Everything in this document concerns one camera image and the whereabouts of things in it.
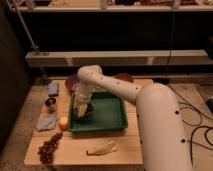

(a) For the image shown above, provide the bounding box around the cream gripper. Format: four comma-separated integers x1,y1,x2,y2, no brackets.
74,89,92,118

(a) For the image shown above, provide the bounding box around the green plastic tray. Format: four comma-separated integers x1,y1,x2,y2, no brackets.
68,92,128,134

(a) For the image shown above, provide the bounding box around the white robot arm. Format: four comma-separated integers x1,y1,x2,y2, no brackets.
74,65,193,171

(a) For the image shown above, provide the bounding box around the purple bowl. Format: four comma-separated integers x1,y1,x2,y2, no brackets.
65,74,79,92

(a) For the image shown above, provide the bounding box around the small metal cup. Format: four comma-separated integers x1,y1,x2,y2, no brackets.
45,98,56,112

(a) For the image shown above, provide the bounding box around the red yellow apple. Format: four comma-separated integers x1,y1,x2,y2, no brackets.
58,116,68,131

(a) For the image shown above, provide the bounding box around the grey blue cloth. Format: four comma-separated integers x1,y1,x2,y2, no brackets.
36,113,57,131

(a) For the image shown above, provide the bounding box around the red plate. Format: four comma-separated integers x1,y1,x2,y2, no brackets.
115,73,134,83

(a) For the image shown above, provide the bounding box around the yellow banana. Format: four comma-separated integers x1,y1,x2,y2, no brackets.
86,141,117,155

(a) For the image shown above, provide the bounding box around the bunch of red grapes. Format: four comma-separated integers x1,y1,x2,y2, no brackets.
38,132,63,164

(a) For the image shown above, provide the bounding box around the metal stand pole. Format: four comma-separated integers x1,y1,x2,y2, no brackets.
11,0,49,56

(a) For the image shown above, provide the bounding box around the wooden shelf beam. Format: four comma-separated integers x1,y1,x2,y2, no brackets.
25,50,213,67

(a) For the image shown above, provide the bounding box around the black floor cable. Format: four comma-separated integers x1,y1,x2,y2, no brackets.
168,84,213,166

